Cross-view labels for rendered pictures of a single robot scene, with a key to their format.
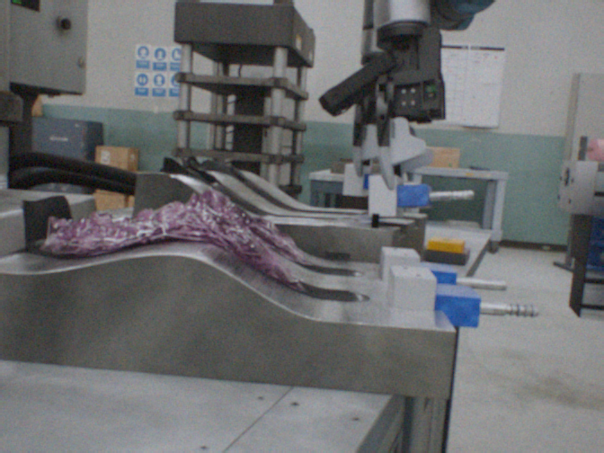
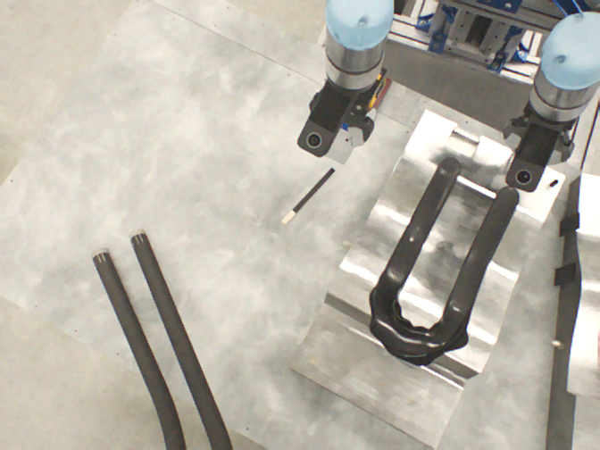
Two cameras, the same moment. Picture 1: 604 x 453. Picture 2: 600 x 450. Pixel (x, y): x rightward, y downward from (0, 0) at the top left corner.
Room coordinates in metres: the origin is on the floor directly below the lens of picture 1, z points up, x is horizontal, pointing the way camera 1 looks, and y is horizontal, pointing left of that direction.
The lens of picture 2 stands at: (1.13, 0.31, 1.92)
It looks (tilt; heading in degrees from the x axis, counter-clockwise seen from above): 74 degrees down; 280
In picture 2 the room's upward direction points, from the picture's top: 2 degrees counter-clockwise
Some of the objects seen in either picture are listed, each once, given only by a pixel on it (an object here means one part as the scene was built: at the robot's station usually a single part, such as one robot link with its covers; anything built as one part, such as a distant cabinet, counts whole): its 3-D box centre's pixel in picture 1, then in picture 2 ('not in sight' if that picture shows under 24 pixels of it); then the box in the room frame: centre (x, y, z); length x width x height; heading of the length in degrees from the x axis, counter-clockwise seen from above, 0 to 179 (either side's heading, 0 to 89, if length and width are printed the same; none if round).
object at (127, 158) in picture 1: (132, 182); not in sight; (7.43, 2.06, 0.42); 0.86 x 0.33 x 0.83; 81
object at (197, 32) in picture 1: (249, 137); not in sight; (5.56, 0.52, 1.03); 1.54 x 0.94 x 2.06; 171
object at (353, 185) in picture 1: (382, 182); (350, 120); (1.13, -0.14, 0.93); 0.13 x 0.05 x 0.05; 70
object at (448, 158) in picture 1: (437, 160); not in sight; (6.75, -1.40, 0.94); 0.41 x 0.33 x 0.29; 89
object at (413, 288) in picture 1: (463, 306); not in sight; (0.54, -0.15, 0.86); 0.13 x 0.05 x 0.05; 87
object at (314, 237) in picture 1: (252, 218); (429, 270); (0.96, 0.08, 0.87); 0.50 x 0.26 x 0.14; 70
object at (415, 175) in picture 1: (448, 205); not in sight; (6.71, -1.56, 0.47); 1.10 x 0.52 x 0.94; 89
